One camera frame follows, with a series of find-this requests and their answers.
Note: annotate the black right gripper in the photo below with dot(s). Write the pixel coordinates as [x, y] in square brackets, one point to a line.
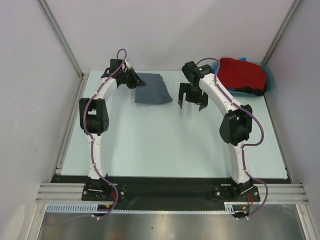
[185, 88]

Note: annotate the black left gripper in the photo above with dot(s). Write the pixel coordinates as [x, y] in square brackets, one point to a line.
[133, 84]

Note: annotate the grey blue t shirt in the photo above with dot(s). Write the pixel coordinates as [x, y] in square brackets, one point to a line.
[154, 92]

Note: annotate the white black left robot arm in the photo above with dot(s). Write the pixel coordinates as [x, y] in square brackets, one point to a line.
[94, 119]

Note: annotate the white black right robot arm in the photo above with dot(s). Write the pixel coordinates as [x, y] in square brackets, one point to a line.
[235, 128]

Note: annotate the red t shirt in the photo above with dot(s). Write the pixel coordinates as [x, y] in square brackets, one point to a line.
[237, 74]

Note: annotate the black t shirt in basket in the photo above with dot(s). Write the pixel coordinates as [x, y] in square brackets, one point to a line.
[256, 92]

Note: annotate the blue plastic basket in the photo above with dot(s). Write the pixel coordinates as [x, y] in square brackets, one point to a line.
[271, 83]

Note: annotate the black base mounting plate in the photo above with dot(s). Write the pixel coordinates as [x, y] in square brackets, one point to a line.
[167, 193]

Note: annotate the left aluminium corner post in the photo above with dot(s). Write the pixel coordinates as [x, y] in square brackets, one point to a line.
[54, 25]

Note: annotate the aluminium corner post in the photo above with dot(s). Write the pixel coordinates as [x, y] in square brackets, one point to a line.
[54, 25]
[282, 30]

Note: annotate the right aluminium corner post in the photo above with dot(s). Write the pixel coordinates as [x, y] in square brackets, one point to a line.
[282, 30]

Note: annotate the aluminium front frame rail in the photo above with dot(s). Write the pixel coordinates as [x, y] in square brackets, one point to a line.
[72, 193]

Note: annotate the slotted grey cable duct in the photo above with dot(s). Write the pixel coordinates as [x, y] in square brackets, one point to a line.
[96, 208]

